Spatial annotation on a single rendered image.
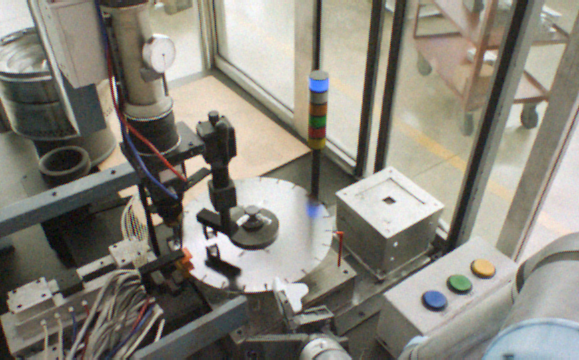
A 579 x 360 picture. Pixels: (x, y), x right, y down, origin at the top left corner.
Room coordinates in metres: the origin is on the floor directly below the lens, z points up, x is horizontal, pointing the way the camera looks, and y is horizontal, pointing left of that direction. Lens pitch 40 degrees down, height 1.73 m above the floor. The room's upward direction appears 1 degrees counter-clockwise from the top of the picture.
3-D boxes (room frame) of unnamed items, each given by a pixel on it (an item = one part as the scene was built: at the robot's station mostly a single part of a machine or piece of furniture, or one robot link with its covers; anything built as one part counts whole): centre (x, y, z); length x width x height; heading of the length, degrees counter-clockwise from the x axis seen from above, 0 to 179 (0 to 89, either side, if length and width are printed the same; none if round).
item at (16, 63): (1.31, 0.63, 0.93); 0.31 x 0.31 x 0.36
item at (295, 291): (0.59, -0.02, 0.96); 0.09 x 0.06 x 0.03; 16
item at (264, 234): (0.77, 0.06, 0.96); 0.11 x 0.11 x 0.03
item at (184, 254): (0.66, 0.22, 0.95); 0.10 x 0.03 x 0.07; 123
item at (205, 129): (0.70, 0.11, 1.17); 0.06 x 0.05 x 0.20; 114
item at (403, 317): (0.66, -0.34, 0.82); 0.28 x 0.11 x 0.15; 123
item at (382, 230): (0.90, -0.25, 0.82); 0.18 x 0.18 x 0.15; 33
